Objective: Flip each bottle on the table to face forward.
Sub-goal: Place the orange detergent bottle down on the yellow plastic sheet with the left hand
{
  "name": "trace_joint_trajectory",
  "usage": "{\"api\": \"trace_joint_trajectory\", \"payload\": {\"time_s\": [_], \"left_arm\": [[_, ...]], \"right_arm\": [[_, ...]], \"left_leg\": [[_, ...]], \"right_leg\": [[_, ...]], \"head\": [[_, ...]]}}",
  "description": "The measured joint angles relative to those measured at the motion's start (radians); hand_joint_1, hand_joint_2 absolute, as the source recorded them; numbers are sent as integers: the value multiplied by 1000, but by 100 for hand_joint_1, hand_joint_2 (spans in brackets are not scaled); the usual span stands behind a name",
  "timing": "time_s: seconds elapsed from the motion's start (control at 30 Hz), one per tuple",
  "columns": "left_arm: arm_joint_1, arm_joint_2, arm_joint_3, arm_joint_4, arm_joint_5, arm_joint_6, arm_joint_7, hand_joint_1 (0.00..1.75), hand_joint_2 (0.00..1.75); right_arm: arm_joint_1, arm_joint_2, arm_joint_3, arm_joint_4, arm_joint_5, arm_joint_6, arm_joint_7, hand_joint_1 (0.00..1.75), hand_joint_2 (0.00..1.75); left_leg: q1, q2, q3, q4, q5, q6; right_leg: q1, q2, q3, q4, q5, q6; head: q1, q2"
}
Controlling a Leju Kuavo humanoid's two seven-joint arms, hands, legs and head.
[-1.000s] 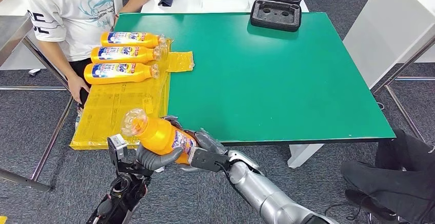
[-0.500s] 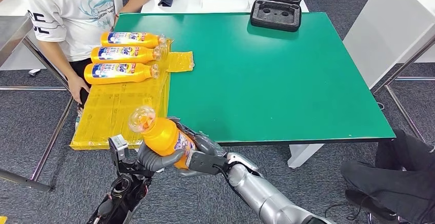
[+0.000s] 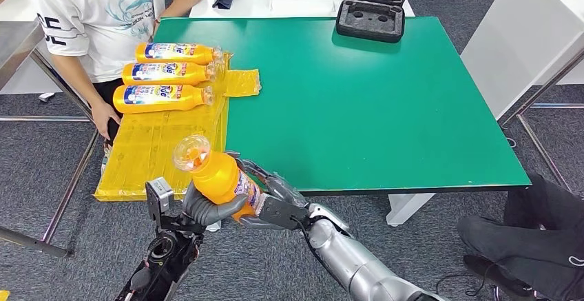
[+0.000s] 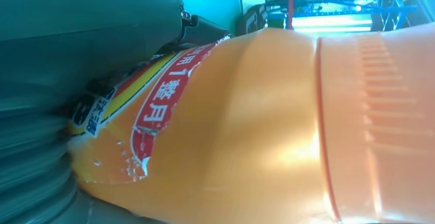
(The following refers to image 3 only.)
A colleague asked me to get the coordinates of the person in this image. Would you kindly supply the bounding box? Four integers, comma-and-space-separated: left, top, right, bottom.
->
457, 173, 584, 301
27, 0, 206, 147

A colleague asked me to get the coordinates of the grey metal desk frame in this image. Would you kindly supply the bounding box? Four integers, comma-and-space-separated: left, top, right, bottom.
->
499, 48, 584, 193

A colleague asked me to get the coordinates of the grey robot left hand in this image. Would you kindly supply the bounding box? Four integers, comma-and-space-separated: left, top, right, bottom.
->
181, 180, 249, 227

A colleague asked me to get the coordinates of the white desk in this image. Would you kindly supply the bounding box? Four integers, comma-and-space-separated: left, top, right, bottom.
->
0, 0, 87, 113
459, 0, 584, 121

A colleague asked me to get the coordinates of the black foam carrying case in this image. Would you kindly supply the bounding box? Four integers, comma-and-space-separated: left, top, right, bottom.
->
335, 0, 406, 44

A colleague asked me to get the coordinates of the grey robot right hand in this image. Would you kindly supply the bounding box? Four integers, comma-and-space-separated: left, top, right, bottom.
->
225, 151, 311, 231

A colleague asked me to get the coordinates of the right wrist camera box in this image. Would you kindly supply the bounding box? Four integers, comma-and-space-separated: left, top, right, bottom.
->
255, 194, 311, 231

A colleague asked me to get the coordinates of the orange detergent bottle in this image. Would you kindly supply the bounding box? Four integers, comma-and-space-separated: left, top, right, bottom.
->
121, 61, 218, 86
136, 41, 225, 65
112, 83, 216, 115
172, 134, 268, 222

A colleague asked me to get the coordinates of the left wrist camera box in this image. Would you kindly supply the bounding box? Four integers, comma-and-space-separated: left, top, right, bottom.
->
145, 176, 206, 235

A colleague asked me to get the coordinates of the grey metal table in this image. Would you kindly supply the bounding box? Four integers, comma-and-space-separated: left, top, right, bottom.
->
0, 20, 101, 260

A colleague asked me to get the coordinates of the black floor cable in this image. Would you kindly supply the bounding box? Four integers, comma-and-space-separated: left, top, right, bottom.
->
435, 273, 498, 301

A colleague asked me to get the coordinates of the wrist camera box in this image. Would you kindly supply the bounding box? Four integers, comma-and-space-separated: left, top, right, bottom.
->
145, 176, 206, 235
255, 194, 311, 231

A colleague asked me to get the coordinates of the yellow taped cardboard mat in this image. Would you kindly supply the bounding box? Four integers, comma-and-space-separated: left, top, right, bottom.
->
93, 48, 262, 202

